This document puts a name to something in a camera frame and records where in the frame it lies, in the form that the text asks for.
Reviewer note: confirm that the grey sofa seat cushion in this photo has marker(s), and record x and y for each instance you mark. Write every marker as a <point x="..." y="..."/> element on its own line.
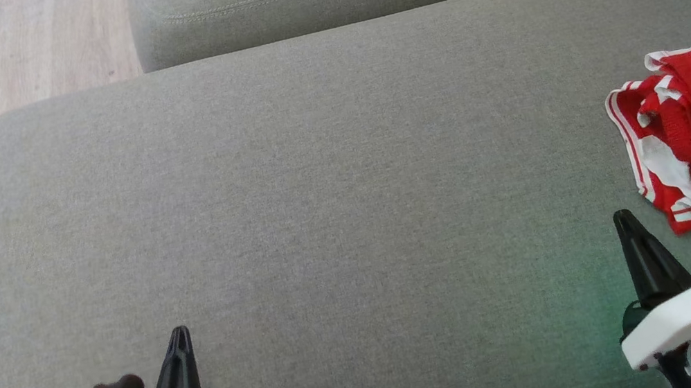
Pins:
<point x="317" y="192"/>

